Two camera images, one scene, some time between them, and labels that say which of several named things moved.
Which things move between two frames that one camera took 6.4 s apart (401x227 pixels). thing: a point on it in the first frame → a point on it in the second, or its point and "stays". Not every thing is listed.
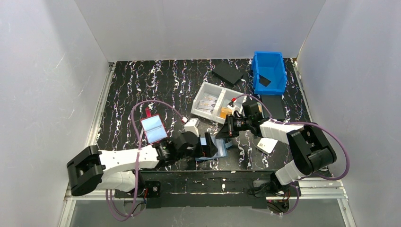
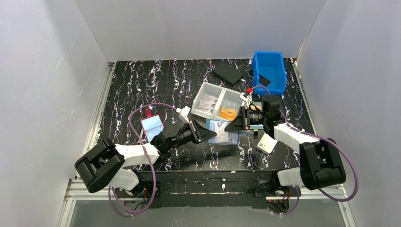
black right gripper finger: [223, 133] → [240, 123]
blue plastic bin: [270, 65] stays
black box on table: [227, 73] stays
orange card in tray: [224, 111] stays
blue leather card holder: [222, 145] → [222, 137]
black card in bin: [264, 81] stays
